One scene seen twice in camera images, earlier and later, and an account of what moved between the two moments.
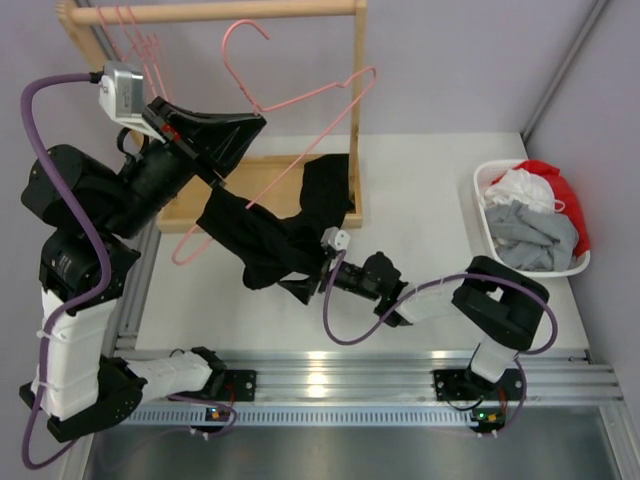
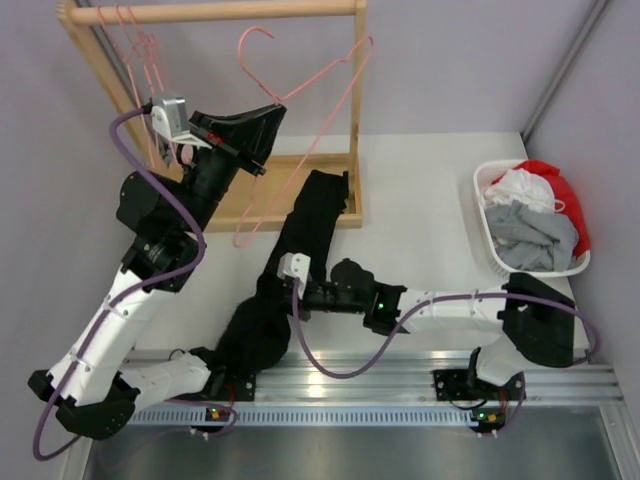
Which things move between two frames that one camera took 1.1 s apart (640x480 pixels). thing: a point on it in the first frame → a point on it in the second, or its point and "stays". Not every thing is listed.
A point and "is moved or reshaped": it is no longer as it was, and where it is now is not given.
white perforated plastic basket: [484, 174] stays
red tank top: [566, 196] stays
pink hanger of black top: [197, 232] is moved or reshaped
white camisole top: [523, 187] stays
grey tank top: [531, 239] stays
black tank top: [276, 251] → [259, 330]
